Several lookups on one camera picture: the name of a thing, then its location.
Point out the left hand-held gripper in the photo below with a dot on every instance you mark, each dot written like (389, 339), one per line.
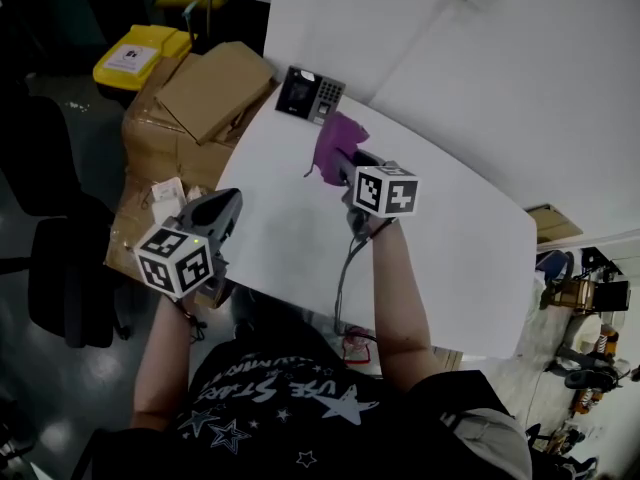
(176, 263)

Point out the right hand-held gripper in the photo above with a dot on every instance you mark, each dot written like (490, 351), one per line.
(385, 191)

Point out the purple cloth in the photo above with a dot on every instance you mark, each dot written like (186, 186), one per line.
(338, 145)

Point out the black keypad device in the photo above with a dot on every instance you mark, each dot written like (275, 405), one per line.
(310, 96)

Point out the person's right forearm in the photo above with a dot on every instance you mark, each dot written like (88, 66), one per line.
(397, 303)

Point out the person's left forearm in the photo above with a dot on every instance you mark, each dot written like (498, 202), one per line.
(161, 355)

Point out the small white paper box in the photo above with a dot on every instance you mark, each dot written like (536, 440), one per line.
(167, 194)

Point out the large taped cardboard box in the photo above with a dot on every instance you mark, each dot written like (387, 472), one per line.
(160, 168)

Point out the black office chair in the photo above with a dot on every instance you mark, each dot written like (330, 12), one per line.
(55, 208)

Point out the small brown cardboard box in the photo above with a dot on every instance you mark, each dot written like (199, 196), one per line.
(555, 223)

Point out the flat brown cardboard box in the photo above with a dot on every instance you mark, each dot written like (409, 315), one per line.
(215, 90)

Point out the person's black star-print shirt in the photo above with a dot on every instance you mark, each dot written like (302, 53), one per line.
(320, 408)

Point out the yellow lidded bin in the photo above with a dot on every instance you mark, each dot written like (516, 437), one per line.
(135, 58)

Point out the pile of robot equipment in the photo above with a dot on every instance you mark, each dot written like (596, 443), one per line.
(582, 328)

